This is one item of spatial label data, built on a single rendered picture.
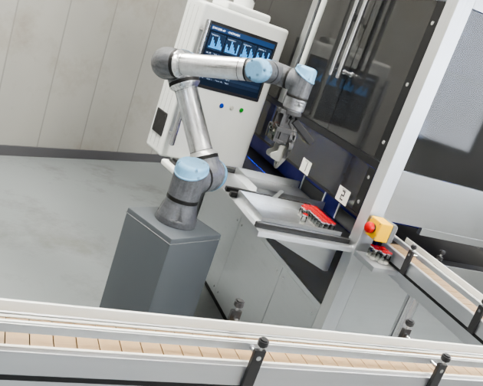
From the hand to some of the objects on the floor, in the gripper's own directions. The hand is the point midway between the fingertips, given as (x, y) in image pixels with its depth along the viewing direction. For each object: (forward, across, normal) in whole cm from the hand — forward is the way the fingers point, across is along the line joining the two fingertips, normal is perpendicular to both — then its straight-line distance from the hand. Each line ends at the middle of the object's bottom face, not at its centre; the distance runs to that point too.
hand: (277, 165), depth 204 cm
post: (+110, +10, +39) cm, 117 cm away
